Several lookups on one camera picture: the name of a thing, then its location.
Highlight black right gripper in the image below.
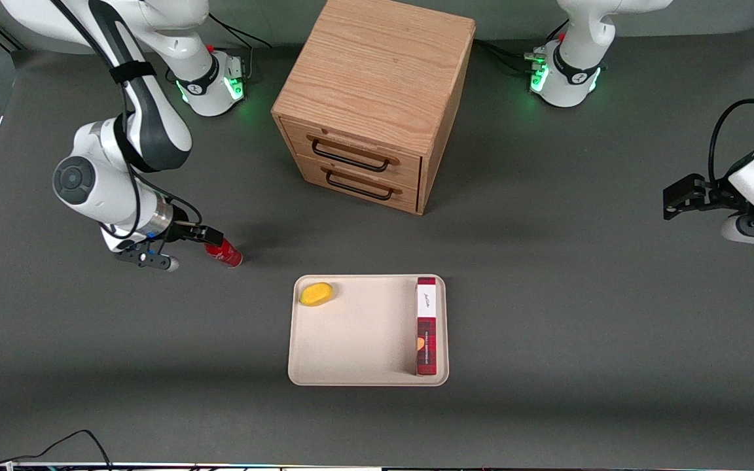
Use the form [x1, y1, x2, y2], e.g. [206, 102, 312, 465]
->
[169, 220, 225, 248]

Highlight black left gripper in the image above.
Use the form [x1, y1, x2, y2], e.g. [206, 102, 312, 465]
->
[662, 173, 746, 220]

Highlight red coke bottle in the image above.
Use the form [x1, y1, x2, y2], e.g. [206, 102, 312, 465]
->
[205, 239, 244, 269]

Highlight beige plastic tray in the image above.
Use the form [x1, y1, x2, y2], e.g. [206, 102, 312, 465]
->
[287, 273, 450, 387]

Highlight yellow lemon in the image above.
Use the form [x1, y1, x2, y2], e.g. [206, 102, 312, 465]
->
[298, 282, 335, 307]

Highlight wooden drawer front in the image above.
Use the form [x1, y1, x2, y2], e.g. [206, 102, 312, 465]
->
[280, 118, 423, 191]
[295, 154, 420, 215]

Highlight red plaid cardboard box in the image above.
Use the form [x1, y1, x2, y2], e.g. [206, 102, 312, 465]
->
[416, 277, 439, 377]

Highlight wooden drawer cabinet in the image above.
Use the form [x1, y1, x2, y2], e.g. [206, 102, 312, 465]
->
[270, 0, 476, 216]

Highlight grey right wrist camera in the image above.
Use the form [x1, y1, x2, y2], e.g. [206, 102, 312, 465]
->
[114, 243, 179, 273]

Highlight black looped cable on left arm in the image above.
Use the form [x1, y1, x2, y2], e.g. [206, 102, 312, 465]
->
[708, 98, 754, 192]

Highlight black cable along right arm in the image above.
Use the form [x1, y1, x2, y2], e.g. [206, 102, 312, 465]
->
[50, 0, 202, 240]

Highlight black metal drawer handle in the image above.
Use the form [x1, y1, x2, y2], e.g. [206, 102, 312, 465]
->
[325, 167, 396, 201]
[311, 135, 393, 174]

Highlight black velcro strap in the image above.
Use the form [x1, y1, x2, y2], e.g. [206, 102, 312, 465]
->
[109, 60, 157, 85]

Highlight black cables at right arm base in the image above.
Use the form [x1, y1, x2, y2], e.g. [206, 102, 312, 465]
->
[207, 12, 274, 82]

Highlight black cables at arm base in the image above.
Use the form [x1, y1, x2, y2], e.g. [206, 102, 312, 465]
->
[474, 20, 571, 76]
[207, 12, 274, 82]

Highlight black cables at left arm base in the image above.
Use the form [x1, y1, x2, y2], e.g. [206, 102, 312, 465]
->
[474, 20, 571, 76]

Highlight thin black cable at table edge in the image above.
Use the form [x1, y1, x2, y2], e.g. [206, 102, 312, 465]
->
[0, 429, 113, 470]

